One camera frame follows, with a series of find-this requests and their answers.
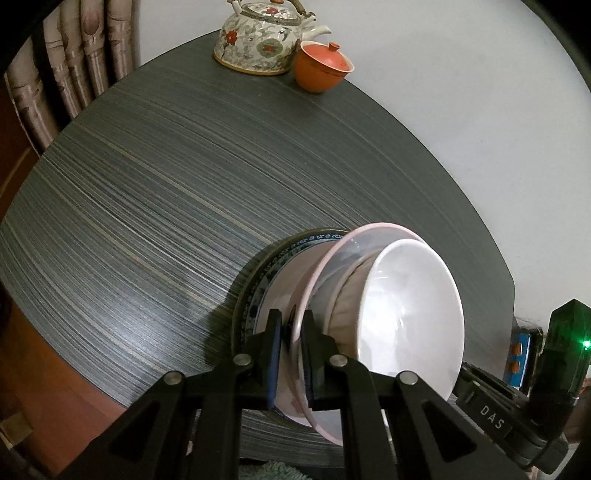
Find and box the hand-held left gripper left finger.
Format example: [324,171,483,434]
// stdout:
[60,308,284,480]

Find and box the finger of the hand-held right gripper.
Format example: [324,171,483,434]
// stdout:
[461,361,528,403]

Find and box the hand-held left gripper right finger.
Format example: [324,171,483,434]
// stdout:
[299,309,532,480]

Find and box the large blue floral plate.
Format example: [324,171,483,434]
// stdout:
[232,227,352,370]

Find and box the large pink bowl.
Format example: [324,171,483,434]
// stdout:
[290,223,428,448]

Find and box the small white bowl beige outside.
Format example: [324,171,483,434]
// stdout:
[335,239,465,403]

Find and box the blue and orange toy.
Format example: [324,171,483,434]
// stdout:
[508,323,543,386]

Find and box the green towel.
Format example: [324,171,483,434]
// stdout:
[238,459,308,480]

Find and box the orange lidded cup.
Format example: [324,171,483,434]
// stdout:
[294,40,355,94]

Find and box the floral ceramic teapot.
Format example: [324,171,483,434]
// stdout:
[212,0,332,76]

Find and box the beige patterned curtain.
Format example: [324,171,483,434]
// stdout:
[4,0,139,155]

